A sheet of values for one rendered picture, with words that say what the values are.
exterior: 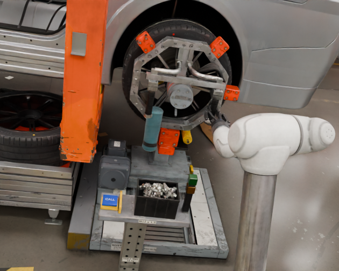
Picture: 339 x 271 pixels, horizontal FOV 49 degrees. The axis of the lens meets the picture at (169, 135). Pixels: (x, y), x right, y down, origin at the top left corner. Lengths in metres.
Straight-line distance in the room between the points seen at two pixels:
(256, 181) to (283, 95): 1.40
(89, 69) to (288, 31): 1.21
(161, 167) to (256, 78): 0.85
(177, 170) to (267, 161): 1.48
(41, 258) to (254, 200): 1.35
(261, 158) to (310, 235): 1.72
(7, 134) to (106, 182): 0.60
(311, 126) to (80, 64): 1.02
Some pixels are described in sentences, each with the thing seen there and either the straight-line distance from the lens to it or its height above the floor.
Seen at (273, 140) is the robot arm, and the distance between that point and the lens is 1.12.
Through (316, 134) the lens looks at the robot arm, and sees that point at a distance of 1.19.
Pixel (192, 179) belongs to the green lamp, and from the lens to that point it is 1.74.
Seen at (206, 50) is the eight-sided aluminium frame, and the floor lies 1.09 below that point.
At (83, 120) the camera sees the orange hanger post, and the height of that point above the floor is 0.76.
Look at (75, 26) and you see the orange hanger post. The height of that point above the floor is 1.21.
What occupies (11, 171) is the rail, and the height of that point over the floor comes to 0.36.
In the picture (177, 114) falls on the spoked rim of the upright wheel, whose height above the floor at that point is 0.62.
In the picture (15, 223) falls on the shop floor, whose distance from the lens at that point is 2.40.
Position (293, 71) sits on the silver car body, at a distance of 2.47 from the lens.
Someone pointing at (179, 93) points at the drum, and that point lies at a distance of 2.02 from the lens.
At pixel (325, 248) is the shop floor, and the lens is 2.76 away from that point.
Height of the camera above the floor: 1.64
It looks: 29 degrees down
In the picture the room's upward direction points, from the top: 11 degrees clockwise
